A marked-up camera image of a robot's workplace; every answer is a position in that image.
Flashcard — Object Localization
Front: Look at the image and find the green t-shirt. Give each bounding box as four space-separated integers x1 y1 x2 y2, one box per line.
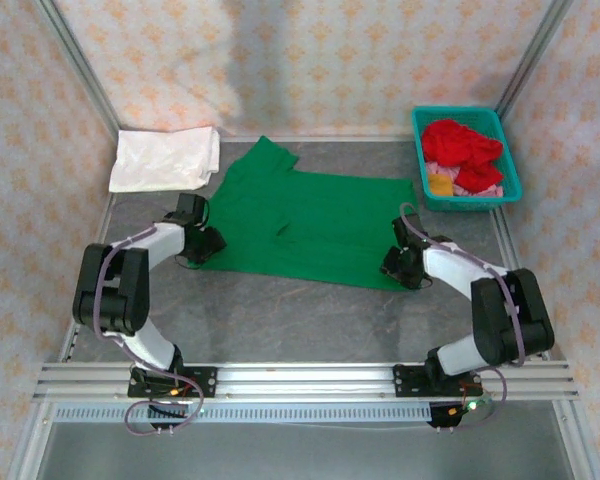
187 134 421 294

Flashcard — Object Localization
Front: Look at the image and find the orange cloth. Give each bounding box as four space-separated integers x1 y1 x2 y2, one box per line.
427 173 455 198

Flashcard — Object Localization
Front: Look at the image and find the white folded t-shirt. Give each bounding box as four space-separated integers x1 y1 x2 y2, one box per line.
108 125 222 194

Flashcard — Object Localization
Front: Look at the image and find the pink cloth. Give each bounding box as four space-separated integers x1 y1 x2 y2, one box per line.
426 160 505 199

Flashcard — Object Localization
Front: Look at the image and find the red t-shirt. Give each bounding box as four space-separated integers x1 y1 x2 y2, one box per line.
420 118 506 194

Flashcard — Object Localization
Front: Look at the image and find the teal plastic basket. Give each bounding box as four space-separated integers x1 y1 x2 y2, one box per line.
411 105 525 213

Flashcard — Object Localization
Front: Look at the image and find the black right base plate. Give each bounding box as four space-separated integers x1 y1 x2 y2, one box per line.
392 363 486 400

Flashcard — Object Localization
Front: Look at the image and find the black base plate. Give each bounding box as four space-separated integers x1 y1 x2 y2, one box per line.
392 363 486 400
126 366 219 400

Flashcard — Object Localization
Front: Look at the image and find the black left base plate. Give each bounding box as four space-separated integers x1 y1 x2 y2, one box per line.
126 366 219 400

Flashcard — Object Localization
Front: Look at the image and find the aluminium frame cross bar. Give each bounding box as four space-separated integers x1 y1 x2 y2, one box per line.
218 133 416 145

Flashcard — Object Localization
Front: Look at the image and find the aluminium mounting rail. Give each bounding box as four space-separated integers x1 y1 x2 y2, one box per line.
32 362 581 404

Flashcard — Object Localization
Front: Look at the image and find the slotted grey cable tray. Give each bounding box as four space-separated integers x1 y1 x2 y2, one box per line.
52 403 434 424

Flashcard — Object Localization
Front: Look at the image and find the aluminium frame post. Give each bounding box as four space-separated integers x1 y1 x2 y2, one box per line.
32 0 124 131
493 0 576 119

